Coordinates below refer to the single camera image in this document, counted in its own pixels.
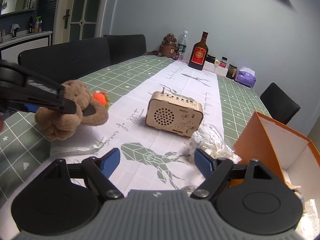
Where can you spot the brown liquor bottle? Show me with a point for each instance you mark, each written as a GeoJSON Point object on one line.
{"type": "Point", "coordinates": [199, 53]}

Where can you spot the black chair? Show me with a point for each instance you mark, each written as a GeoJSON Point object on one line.
{"type": "Point", "coordinates": [125, 47]}
{"type": "Point", "coordinates": [279, 105]}
{"type": "Point", "coordinates": [67, 61]}

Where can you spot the white table runner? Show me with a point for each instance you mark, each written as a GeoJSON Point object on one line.
{"type": "Point", "coordinates": [124, 127]}

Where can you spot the brown bear canister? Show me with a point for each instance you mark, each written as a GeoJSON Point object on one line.
{"type": "Point", "coordinates": [168, 48]}

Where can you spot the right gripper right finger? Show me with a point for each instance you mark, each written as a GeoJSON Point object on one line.
{"type": "Point", "coordinates": [215, 172]}

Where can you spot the purple tissue pack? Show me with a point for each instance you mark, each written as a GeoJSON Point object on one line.
{"type": "Point", "coordinates": [245, 76]}

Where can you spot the clear bag of white items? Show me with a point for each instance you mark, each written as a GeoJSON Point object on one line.
{"type": "Point", "coordinates": [210, 140]}

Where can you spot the brown plush toy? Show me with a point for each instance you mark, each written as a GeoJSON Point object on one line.
{"type": "Point", "coordinates": [80, 108]}

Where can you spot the black chair right side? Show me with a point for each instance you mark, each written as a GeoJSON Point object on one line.
{"type": "Point", "coordinates": [279, 105]}

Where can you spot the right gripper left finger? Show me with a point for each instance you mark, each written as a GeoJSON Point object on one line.
{"type": "Point", "coordinates": [97, 174]}

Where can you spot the small tape roll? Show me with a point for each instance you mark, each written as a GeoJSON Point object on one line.
{"type": "Point", "coordinates": [217, 62]}

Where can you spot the green grid tablecloth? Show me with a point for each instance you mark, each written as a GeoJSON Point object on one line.
{"type": "Point", "coordinates": [225, 102]}

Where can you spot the white crinkled cloth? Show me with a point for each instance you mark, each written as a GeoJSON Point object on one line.
{"type": "Point", "coordinates": [308, 226]}

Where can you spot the white box stand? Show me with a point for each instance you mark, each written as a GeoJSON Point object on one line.
{"type": "Point", "coordinates": [215, 69]}

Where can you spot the glass panel door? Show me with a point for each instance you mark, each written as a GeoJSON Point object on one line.
{"type": "Point", "coordinates": [77, 20]}

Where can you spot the orange cardboard box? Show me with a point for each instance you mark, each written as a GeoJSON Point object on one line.
{"type": "Point", "coordinates": [288, 154]}

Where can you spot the small red label bottle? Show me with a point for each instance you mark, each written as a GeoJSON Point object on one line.
{"type": "Point", "coordinates": [223, 62]}

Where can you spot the wooden radio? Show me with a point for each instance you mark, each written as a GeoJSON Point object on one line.
{"type": "Point", "coordinates": [173, 113]}

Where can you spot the dark glass jar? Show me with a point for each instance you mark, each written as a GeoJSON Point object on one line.
{"type": "Point", "coordinates": [231, 71]}

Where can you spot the black chair near left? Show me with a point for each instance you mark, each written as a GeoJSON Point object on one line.
{"type": "Point", "coordinates": [67, 61]}

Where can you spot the black chair far left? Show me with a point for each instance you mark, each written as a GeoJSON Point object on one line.
{"type": "Point", "coordinates": [125, 47]}

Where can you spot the clear water bottle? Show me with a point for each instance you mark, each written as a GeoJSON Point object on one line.
{"type": "Point", "coordinates": [182, 44]}

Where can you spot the white drawer cabinet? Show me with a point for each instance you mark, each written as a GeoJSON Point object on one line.
{"type": "Point", "coordinates": [12, 47]}

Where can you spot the orange knitted strawberry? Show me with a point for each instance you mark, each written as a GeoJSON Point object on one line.
{"type": "Point", "coordinates": [103, 98]}

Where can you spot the black lid jar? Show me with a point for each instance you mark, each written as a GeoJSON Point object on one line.
{"type": "Point", "coordinates": [210, 59]}

